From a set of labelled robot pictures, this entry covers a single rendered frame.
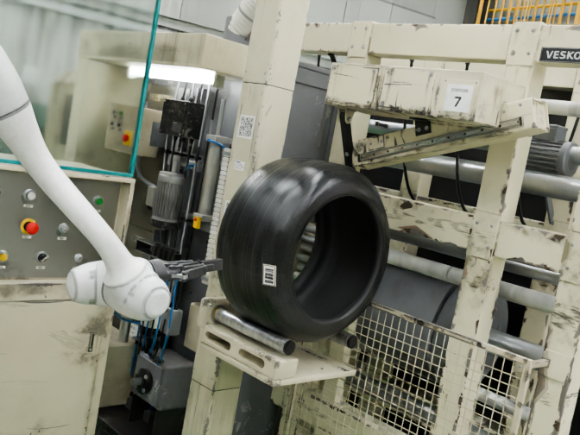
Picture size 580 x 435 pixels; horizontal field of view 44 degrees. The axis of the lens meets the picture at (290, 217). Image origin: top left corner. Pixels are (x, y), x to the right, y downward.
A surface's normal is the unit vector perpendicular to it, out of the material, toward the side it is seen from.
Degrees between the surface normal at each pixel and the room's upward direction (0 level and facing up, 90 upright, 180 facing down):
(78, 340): 90
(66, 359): 90
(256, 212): 68
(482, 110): 90
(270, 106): 90
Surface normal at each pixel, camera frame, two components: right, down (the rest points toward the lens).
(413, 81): -0.71, -0.06
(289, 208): 0.08, -0.29
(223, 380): 0.68, 0.19
